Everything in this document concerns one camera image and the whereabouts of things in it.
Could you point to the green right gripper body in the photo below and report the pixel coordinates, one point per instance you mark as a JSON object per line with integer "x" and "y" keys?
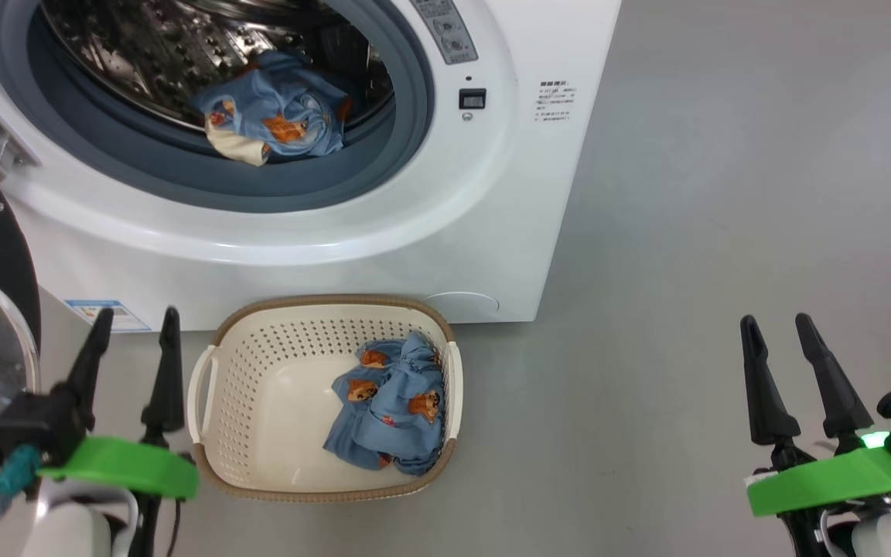
{"x": 824, "y": 480}

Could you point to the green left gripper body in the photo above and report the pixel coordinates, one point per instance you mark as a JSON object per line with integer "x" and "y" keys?
{"x": 128, "y": 468}

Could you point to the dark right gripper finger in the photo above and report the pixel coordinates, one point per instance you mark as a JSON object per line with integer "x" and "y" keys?
{"x": 836, "y": 394}
{"x": 766, "y": 402}

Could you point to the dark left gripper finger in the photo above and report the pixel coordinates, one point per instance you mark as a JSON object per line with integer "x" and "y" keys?
{"x": 165, "y": 387}
{"x": 90, "y": 371}

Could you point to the blue bear-print garment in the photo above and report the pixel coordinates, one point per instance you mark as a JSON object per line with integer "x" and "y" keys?
{"x": 391, "y": 418}

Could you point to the blue patterned garment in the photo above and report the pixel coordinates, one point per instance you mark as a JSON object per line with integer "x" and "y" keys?
{"x": 291, "y": 100}

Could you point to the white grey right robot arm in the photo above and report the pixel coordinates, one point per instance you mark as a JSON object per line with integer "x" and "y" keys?
{"x": 890, "y": 538}

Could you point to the white front-load washing machine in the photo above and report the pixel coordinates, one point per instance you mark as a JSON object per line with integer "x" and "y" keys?
{"x": 492, "y": 232}

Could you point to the blue energy label sticker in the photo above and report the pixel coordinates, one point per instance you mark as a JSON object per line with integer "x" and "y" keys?
{"x": 128, "y": 317}

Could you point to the cream laundry basket brown rim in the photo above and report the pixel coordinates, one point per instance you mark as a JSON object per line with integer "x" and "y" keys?
{"x": 283, "y": 402}

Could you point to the round white filter cover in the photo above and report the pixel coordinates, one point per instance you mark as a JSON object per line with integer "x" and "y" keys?
{"x": 461, "y": 304}

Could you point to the grey warning sticker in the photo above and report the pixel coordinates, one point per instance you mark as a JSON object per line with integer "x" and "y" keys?
{"x": 445, "y": 31}

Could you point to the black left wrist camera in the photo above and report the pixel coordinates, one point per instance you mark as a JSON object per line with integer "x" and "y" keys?
{"x": 28, "y": 425}

